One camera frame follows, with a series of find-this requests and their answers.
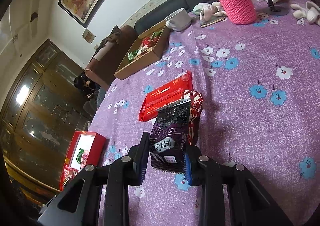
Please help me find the black purple snack packet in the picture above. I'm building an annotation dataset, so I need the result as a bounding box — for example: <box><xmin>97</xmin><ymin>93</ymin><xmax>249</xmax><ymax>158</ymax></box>
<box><xmin>149</xmin><ymin>99</ymin><xmax>191</xmax><ymax>173</ymax></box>

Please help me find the red gift box lid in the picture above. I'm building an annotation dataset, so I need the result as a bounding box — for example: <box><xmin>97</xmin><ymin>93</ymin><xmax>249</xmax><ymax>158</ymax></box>
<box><xmin>59</xmin><ymin>131</ymin><xmax>107</xmax><ymax>191</ymax></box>

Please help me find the small red floral snack packet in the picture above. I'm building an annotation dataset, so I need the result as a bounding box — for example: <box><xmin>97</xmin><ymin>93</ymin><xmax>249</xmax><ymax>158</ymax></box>
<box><xmin>80</xmin><ymin>150</ymin><xmax>89</xmax><ymax>168</ymax></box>

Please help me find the green snack packet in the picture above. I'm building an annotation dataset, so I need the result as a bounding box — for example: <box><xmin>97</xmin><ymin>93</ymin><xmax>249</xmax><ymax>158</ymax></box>
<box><xmin>76</xmin><ymin>148</ymin><xmax>85</xmax><ymax>164</ymax></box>

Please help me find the large red biscuit packet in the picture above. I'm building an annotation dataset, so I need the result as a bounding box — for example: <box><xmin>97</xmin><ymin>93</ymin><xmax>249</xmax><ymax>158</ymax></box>
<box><xmin>138</xmin><ymin>70</ymin><xmax>193</xmax><ymax>122</ymax></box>

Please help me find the red snack packet in lid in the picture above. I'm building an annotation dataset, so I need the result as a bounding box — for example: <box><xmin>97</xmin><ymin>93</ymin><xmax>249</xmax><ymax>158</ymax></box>
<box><xmin>62</xmin><ymin>166</ymin><xmax>78</xmax><ymax>188</ymax></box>

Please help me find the red white patterned snack packet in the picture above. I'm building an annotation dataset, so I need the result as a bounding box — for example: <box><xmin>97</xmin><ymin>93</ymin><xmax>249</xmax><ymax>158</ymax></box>
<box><xmin>183</xmin><ymin>90</ymin><xmax>203</xmax><ymax>145</ymax></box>

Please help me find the seated person in background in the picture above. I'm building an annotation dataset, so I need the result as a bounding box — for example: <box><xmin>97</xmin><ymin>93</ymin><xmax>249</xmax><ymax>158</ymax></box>
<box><xmin>73</xmin><ymin>72</ymin><xmax>106</xmax><ymax>117</ymax></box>

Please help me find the brown armchair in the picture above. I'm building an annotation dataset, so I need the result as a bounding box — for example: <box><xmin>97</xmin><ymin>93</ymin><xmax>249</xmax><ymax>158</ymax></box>
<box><xmin>85</xmin><ymin>25</ymin><xmax>137</xmax><ymax>90</ymax></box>

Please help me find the dark wooden cabinet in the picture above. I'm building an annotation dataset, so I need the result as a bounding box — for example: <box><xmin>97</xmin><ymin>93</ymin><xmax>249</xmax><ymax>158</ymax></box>
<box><xmin>0</xmin><ymin>38</ymin><xmax>98</xmax><ymax>207</ymax></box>

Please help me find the brown cardboard snack box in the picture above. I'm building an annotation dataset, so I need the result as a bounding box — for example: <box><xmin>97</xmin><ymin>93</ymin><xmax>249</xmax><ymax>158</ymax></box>
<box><xmin>114</xmin><ymin>21</ymin><xmax>170</xmax><ymax>80</ymax></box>

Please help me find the purple floral tablecloth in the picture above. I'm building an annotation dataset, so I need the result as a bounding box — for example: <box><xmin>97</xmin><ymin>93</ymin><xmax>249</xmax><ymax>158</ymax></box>
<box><xmin>89</xmin><ymin>12</ymin><xmax>319</xmax><ymax>225</ymax></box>

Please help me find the grey white ceramic mug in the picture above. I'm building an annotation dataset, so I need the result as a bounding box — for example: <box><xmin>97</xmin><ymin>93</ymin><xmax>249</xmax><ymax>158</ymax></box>
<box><xmin>164</xmin><ymin>8</ymin><xmax>192</xmax><ymax>32</ymax></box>

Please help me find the black leather sofa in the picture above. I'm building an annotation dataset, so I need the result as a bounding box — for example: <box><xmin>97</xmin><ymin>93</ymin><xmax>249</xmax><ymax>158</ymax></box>
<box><xmin>134</xmin><ymin>0</ymin><xmax>218</xmax><ymax>35</ymax></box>

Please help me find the white plush toy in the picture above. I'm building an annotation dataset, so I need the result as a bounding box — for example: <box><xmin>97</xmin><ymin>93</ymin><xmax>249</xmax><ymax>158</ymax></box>
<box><xmin>290</xmin><ymin>1</ymin><xmax>320</xmax><ymax>25</ymax></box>

